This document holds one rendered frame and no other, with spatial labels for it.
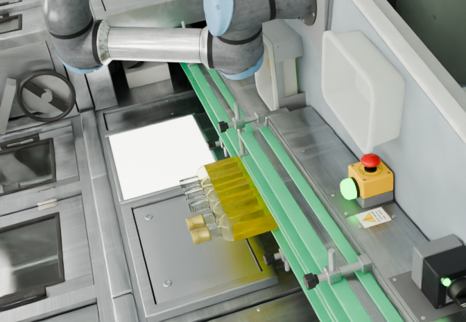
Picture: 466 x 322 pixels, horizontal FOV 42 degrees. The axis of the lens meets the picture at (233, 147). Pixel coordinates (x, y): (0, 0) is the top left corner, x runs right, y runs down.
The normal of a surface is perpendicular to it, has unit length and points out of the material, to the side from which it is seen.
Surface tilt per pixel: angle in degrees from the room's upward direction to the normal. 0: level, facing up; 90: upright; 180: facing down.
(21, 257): 90
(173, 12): 90
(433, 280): 0
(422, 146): 0
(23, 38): 90
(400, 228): 90
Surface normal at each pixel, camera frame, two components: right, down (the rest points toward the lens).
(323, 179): -0.13, -0.82
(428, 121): -0.95, 0.26
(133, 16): 0.29, 0.50
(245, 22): 0.32, 0.75
